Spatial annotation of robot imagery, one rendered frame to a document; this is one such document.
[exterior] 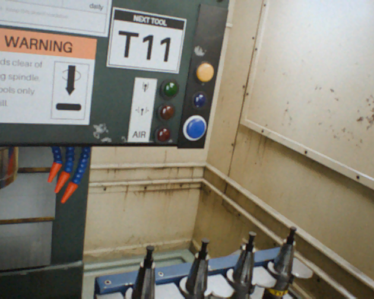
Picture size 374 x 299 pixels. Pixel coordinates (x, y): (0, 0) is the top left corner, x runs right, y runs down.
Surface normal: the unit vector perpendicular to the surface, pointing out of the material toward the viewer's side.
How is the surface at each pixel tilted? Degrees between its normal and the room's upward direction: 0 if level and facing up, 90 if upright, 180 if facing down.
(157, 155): 90
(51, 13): 90
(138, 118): 90
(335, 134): 90
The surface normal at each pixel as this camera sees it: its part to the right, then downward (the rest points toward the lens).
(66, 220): 0.45, 0.33
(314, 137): -0.88, 0.00
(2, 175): 0.92, 0.25
